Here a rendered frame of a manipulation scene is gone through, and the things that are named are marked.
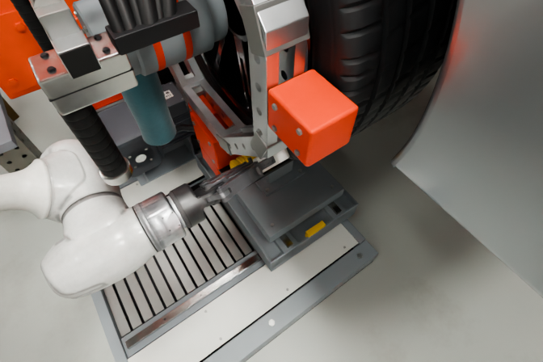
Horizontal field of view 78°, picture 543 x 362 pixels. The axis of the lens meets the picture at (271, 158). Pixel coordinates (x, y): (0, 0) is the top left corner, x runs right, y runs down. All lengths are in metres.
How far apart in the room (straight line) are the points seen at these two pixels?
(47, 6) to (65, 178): 0.32
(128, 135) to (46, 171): 0.47
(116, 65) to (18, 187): 0.31
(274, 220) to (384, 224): 0.48
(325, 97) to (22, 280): 1.27
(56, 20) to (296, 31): 0.24
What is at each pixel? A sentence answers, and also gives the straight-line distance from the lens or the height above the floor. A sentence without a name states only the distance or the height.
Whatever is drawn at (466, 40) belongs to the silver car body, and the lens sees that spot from 0.40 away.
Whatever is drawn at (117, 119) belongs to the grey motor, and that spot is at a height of 0.41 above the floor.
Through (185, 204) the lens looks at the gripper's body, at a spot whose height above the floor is 0.67.
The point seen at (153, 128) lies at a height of 0.55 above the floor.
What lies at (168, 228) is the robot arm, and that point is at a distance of 0.58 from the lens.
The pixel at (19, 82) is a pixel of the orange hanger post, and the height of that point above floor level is 0.57.
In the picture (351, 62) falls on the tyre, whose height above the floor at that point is 0.91.
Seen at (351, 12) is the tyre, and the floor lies 0.97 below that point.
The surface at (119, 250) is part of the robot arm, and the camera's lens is 0.58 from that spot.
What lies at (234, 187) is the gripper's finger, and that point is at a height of 0.67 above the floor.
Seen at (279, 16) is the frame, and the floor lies 0.97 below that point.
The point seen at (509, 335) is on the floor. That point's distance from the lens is 1.40.
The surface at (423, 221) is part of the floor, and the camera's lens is 1.42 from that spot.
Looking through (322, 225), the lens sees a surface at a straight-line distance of 1.11.
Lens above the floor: 1.17
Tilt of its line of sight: 53 degrees down
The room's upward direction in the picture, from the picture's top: straight up
